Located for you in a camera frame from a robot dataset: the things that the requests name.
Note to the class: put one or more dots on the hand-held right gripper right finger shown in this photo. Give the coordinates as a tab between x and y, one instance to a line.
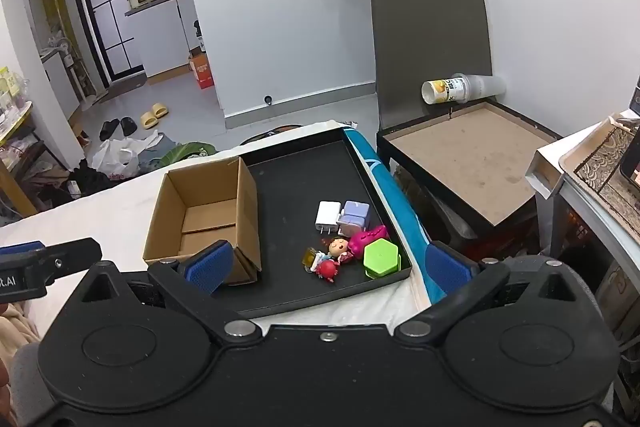
447	269

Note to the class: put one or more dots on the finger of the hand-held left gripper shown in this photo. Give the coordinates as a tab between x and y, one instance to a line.
70	257

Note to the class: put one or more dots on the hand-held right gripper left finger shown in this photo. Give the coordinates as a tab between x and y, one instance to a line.
210	267

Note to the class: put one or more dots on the brown cardboard box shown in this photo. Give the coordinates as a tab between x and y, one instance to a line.
210	217

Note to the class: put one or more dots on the green hexagonal container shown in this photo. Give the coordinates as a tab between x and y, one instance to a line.
380	257

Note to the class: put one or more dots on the pink plastic toy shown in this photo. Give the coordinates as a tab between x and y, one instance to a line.
365	239

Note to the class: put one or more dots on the small yellow toy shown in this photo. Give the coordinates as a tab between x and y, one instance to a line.
310	258

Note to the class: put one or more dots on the small doll figurine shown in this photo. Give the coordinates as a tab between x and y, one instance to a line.
337	248

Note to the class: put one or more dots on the black tray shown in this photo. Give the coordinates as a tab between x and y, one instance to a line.
295	187

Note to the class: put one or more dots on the red crab toy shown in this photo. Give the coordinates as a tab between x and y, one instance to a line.
327	269

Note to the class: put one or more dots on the beige fleece blanket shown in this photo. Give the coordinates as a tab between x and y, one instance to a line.
17	327

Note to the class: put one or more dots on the white blanket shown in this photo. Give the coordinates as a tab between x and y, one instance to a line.
100	212

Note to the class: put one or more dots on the dark clothes pile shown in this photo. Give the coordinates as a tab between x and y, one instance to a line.
87	179

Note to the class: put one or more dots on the blue white printed board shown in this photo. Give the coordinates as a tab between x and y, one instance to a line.
395	197

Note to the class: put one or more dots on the grey cloth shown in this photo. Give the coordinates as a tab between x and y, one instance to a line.
27	387

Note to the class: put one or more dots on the white plastic bag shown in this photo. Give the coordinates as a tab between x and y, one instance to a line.
117	159

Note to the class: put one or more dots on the wooden shelf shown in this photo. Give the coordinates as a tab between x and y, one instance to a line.
20	157

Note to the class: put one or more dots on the black framed brown board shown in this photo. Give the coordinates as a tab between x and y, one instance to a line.
465	157

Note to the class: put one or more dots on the blue jeans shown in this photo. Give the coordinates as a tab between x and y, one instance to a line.
152	154

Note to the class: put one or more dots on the black slipper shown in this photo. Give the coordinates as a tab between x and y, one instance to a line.
128	126
109	130

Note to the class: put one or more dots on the white side table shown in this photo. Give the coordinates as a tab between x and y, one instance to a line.
550	167

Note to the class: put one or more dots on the yellow slipper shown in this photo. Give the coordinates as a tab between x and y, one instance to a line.
148	120
160	110

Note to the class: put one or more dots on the brown door mat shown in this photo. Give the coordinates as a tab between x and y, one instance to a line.
122	89

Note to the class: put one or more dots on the orange cardboard box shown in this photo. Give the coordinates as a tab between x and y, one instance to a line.
202	72

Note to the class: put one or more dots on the dark spray bottle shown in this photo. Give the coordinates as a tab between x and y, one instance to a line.
199	37

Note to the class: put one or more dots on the white kitchen cabinet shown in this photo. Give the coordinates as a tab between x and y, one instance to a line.
165	37

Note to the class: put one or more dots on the grey upholstered panel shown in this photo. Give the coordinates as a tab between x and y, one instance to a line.
430	32

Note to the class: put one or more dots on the black grid glass door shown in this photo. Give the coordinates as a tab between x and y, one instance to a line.
105	2

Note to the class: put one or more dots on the black round wall fixture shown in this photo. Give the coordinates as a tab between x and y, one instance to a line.
268	100

